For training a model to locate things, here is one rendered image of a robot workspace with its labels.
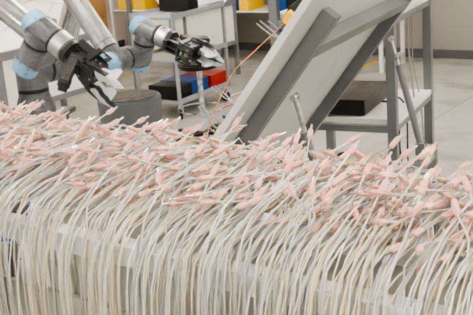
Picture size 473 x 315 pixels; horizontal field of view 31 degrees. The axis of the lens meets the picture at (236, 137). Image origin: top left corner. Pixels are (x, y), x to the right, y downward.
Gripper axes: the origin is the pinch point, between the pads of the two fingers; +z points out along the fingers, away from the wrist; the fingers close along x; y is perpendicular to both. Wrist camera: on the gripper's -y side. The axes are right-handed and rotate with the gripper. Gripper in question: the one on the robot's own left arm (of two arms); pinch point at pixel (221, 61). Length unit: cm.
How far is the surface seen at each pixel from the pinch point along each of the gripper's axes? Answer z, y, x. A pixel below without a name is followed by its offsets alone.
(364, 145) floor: -20, -341, -185
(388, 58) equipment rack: 44, -44, 8
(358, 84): 29, -75, -20
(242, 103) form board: 43, 77, 32
